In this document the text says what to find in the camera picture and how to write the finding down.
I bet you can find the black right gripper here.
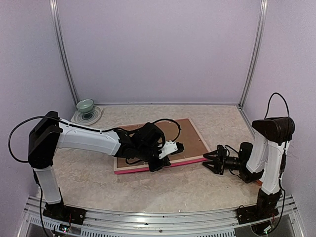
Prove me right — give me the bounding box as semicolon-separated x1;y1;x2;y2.
203;149;245;175

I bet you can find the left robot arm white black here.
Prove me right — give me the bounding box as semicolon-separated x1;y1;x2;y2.
28;111;184;220

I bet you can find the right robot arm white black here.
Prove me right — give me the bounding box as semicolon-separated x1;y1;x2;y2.
202;117;295;219

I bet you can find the pale green patterned plate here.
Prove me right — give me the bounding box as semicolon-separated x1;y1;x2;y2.
71;106;103;126

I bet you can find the green ceramic bowl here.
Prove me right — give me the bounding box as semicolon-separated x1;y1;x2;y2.
76;98;94;114

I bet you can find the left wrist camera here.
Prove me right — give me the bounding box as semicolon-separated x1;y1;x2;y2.
132;122;166;148

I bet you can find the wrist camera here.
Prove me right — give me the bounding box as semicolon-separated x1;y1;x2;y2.
132;122;166;148
238;142;253;163

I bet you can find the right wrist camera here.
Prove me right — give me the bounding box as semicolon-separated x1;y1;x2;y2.
238;142;253;163

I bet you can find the aluminium front rail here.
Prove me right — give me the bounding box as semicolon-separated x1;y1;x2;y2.
17;195;304;237

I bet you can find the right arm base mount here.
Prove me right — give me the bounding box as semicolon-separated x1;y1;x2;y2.
236;193;280;225

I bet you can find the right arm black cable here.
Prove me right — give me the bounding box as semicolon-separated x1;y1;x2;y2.
264;92;291;149

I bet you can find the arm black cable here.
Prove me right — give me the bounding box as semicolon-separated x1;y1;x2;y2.
264;92;291;149
7;116;183;237

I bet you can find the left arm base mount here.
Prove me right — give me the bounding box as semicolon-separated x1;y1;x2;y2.
43;201;86;225

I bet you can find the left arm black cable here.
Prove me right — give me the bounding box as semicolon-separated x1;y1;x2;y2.
7;116;183;237

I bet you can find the right aluminium corner post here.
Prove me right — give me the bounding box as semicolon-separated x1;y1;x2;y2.
238;0;268;110

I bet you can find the aluminium corner post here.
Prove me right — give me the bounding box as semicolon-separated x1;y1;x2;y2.
49;0;79;106
238;0;268;110

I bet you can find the left aluminium corner post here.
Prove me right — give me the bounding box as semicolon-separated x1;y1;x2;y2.
49;0;79;106

